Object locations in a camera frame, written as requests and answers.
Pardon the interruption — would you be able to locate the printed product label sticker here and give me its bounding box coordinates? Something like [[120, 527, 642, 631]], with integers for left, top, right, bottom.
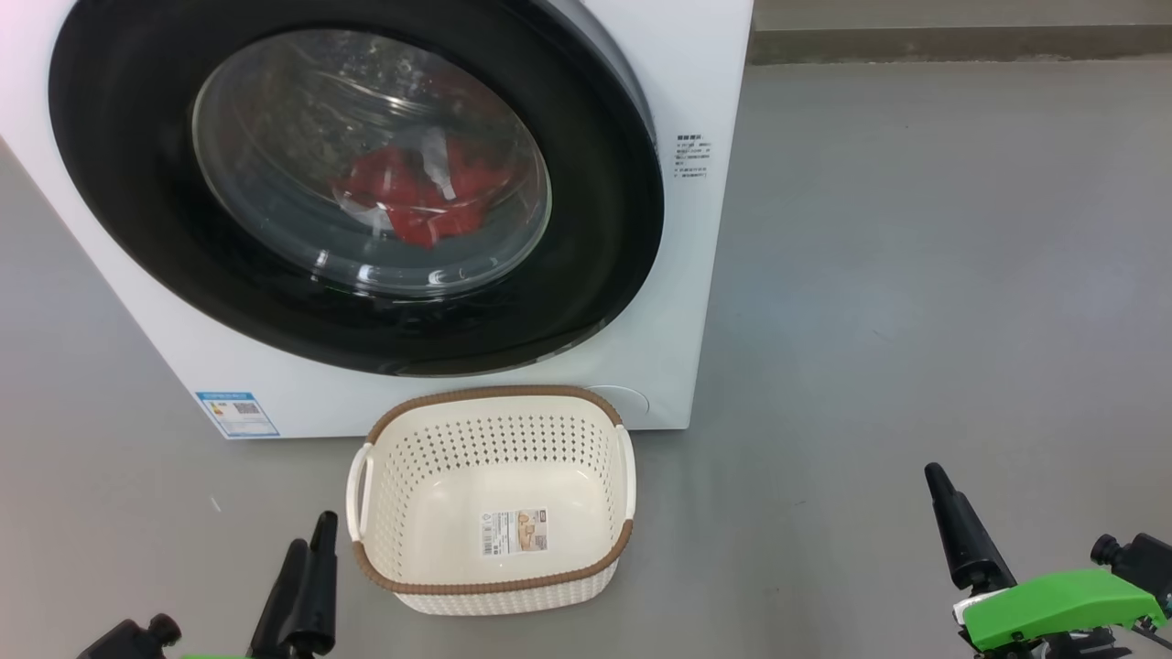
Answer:
[[481, 509, 550, 557]]

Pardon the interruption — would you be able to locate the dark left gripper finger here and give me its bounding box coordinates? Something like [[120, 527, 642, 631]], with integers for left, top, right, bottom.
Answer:
[[291, 511, 340, 659], [247, 540, 309, 659]]

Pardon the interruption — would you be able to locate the white front-load washing machine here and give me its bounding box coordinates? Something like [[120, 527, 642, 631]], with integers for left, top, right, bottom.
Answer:
[[0, 0, 755, 440]]

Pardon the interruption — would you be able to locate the black text warning label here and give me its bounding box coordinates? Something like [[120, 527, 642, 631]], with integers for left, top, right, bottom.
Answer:
[[674, 131, 710, 179]]

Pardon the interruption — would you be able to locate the black round glass washer door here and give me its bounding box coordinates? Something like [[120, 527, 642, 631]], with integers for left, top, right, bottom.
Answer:
[[49, 0, 665, 377]]

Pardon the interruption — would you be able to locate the round white filter cover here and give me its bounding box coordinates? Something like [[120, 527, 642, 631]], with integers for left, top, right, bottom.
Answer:
[[586, 384, 650, 427]]

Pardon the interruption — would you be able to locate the grey skirting board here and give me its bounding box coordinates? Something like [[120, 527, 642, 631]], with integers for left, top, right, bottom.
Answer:
[[747, 25, 1172, 66]]

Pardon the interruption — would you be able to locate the blue energy label sticker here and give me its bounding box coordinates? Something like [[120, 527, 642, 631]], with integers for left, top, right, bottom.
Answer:
[[195, 392, 280, 439]]

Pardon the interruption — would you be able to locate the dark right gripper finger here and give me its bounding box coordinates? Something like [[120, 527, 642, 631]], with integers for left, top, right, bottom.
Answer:
[[924, 463, 1016, 592]]

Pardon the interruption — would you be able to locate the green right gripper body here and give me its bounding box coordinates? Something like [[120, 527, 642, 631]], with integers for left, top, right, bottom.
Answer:
[[952, 567, 1168, 655]]

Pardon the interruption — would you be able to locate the red and white garment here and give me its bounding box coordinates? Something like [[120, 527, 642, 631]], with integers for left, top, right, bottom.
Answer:
[[331, 137, 514, 250]]

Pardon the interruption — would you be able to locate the cream laundry basket brown rim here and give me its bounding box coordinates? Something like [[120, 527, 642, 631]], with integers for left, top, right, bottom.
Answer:
[[345, 385, 637, 616]]

